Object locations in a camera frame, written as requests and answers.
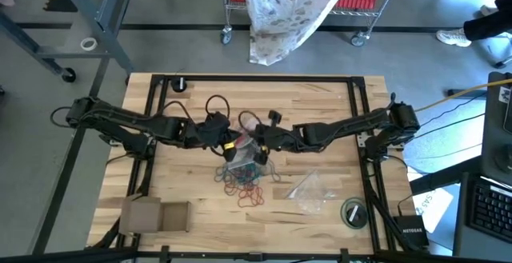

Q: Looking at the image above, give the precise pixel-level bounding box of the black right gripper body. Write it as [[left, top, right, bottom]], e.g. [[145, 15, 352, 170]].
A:
[[254, 110, 305, 166]]

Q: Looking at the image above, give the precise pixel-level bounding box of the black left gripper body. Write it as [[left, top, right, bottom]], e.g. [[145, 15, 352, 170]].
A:
[[198, 111, 238, 163]]

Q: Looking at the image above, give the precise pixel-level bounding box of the clear plastic zip bag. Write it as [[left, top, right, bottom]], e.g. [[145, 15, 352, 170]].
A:
[[226, 125, 267, 170], [284, 169, 339, 214]]

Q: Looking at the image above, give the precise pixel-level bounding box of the green rubber bands heap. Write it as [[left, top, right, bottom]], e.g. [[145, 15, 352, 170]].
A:
[[214, 161, 282, 188]]

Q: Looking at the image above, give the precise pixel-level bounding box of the black round puck white label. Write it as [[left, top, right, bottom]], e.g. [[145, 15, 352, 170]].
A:
[[345, 202, 366, 227], [170, 76, 189, 94]]

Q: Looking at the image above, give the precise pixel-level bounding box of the open brown cardboard box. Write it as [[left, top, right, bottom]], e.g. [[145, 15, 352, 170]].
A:
[[118, 193, 192, 236]]

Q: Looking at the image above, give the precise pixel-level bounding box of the white floral curtain cloth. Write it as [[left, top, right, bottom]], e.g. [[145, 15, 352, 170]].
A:
[[239, 0, 355, 67]]

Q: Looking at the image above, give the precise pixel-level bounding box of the white tape roll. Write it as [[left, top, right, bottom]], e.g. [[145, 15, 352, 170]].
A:
[[79, 37, 98, 52]]

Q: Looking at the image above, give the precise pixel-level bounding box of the grey metal workbench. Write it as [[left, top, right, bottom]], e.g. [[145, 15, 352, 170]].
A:
[[0, 0, 139, 83]]

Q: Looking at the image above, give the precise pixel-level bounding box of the black metal beam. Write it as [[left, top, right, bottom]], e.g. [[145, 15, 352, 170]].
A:
[[408, 155, 485, 197]]

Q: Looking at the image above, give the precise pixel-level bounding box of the white printed paper sheet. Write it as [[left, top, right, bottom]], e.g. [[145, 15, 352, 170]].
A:
[[406, 165, 455, 234]]

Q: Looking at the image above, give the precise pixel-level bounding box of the black desk foot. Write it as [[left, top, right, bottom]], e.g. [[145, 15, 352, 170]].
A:
[[446, 88, 488, 100]]

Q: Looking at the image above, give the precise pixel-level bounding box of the person's shoe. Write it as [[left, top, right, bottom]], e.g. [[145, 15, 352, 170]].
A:
[[435, 28, 473, 49], [478, 4, 499, 18]]

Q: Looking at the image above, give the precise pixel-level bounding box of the dark desk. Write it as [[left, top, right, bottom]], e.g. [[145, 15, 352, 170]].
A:
[[453, 170, 512, 263]]

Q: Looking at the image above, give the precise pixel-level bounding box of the black serrated foam block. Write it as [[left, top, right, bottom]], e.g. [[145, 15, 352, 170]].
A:
[[42, 0, 79, 14]]

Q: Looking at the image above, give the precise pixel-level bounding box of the black keyboard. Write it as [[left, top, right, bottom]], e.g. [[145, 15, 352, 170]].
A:
[[466, 182, 512, 245]]

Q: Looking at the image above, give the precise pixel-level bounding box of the office chair base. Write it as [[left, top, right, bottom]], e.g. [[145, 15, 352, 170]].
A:
[[491, 53, 512, 70]]

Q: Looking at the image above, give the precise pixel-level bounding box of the person's leg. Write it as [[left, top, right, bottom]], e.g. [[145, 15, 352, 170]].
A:
[[462, 0, 512, 42]]

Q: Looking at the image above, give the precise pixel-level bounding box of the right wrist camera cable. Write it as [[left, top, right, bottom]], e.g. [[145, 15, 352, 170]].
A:
[[238, 110, 264, 132]]

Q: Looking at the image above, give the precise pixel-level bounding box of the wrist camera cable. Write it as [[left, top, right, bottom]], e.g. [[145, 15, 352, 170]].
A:
[[160, 94, 232, 123], [238, 110, 264, 132]]

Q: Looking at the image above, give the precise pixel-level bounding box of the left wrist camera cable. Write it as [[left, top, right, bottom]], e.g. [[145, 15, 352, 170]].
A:
[[160, 94, 232, 123]]

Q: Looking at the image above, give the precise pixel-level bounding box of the green tape ring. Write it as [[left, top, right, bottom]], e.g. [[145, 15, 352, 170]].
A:
[[340, 197, 370, 230]]

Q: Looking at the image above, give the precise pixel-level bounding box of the black power cable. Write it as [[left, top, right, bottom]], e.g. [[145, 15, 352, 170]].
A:
[[105, 152, 135, 166]]

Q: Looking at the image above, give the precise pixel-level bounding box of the black switch cable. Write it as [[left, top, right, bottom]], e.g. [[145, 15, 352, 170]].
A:
[[395, 193, 414, 217]]

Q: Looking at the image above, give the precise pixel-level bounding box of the chrome wire rack cart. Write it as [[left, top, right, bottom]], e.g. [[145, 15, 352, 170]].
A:
[[218, 0, 406, 48]]

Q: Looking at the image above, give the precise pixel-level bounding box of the black Netgear network switch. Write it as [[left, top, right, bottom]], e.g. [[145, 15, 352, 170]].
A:
[[393, 213, 430, 253]]

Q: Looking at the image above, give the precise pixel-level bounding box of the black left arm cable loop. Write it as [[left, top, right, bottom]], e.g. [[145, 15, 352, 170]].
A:
[[50, 106, 75, 130]]

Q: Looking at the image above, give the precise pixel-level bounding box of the black floor cable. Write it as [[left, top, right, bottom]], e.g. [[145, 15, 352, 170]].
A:
[[422, 113, 486, 136], [415, 94, 487, 131]]

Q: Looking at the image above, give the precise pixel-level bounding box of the yellow cable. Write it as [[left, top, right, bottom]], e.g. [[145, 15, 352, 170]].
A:
[[415, 78, 512, 113]]

